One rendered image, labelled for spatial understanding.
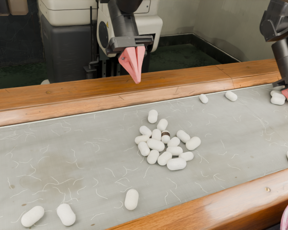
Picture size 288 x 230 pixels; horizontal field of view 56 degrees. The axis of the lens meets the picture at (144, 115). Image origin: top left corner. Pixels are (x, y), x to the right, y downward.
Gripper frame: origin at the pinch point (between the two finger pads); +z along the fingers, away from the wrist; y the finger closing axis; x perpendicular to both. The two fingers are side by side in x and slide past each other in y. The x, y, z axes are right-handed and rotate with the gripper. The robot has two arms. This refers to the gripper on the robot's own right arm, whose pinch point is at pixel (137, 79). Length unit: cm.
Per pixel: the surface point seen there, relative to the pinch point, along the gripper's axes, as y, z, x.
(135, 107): 0.2, 5.4, 5.6
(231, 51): 165, -63, 139
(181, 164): 0.3, 20.4, -9.7
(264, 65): 49.2, -2.6, 8.4
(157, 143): -1.5, 15.6, -5.9
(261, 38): 166, -58, 103
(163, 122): 2.7, 11.3, -2.1
